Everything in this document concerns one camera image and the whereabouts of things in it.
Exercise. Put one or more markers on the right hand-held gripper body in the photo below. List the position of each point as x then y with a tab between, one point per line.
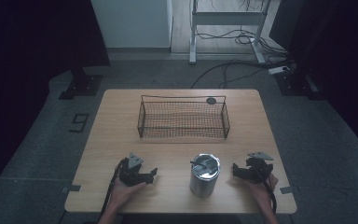
258	169

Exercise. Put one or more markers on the white desk frame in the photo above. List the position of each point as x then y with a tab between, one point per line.
227	18

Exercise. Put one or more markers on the black stand base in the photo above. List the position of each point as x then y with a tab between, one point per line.
82	85
295	84

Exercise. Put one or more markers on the white cabinet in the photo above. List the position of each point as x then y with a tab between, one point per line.
133	23

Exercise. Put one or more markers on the person's right hand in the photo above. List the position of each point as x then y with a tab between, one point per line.
265	191

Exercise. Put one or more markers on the black round table grommet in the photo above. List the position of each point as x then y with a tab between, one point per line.
211	100

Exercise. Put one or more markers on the steel cup with lid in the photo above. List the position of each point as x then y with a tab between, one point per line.
203	182

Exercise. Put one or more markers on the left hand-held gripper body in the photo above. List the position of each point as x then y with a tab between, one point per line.
130	175

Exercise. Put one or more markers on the black curtain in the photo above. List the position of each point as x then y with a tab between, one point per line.
28	62
338	46

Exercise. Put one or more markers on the person's left hand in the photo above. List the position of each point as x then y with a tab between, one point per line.
121	194

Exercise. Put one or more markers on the grey tape piece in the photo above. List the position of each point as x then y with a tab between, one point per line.
72	188
286	189

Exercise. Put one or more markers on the white power strip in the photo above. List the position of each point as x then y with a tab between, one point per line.
278	70

